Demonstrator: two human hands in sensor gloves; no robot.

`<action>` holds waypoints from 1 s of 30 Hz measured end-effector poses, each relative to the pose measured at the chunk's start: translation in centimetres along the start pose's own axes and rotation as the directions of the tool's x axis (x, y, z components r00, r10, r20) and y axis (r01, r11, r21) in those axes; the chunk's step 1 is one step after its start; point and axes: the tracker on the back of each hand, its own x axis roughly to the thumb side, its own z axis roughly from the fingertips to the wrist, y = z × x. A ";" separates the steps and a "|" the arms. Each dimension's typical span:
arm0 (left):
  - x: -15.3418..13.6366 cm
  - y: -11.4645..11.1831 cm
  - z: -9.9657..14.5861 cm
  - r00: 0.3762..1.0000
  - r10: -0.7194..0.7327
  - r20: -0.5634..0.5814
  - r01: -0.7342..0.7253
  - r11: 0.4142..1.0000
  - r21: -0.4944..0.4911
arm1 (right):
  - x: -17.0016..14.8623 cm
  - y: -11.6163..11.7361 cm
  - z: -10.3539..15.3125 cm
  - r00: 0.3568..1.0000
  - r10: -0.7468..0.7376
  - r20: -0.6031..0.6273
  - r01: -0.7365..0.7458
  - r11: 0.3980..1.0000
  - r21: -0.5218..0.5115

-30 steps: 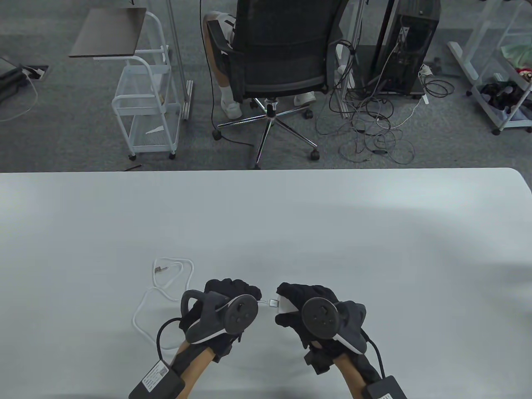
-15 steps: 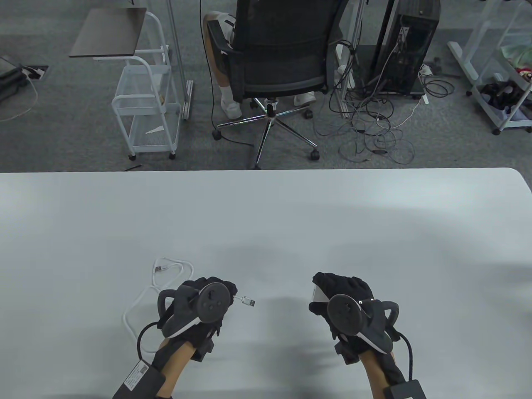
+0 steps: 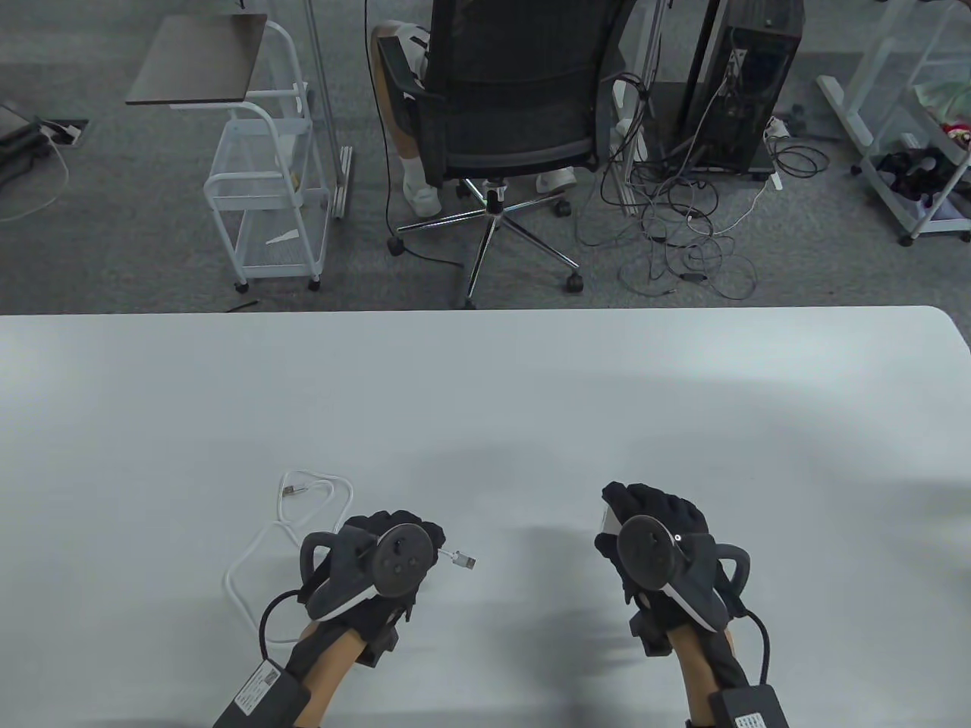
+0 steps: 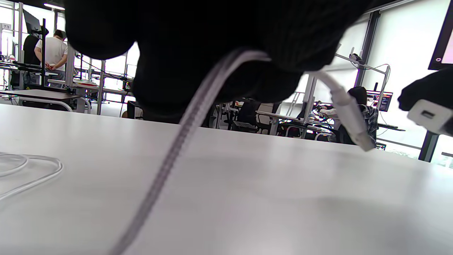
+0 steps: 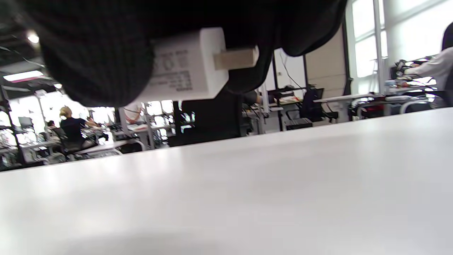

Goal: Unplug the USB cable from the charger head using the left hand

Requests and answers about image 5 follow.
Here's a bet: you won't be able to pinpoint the person's right hand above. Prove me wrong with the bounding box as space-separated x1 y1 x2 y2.
16 0 349 108

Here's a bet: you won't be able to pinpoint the white power adapter plug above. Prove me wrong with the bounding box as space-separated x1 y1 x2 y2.
136 27 260 104

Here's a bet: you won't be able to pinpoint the rectangular ceiling light panel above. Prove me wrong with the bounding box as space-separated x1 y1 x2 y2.
2 70 45 83

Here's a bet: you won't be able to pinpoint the black office chair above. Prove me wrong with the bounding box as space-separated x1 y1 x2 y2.
285 87 339 130
52 127 93 159

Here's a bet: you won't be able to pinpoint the black cabinet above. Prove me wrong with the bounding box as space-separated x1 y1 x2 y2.
168 91 245 147

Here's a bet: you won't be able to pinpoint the white desk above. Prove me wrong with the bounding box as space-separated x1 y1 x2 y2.
313 93 387 123

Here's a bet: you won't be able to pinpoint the white board with cable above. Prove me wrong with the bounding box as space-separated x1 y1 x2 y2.
273 48 307 90

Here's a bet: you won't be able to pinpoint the beige wall panel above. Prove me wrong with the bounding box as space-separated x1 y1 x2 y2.
305 25 350 99

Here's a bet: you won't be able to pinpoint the white window frame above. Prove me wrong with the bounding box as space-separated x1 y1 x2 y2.
350 0 389 94

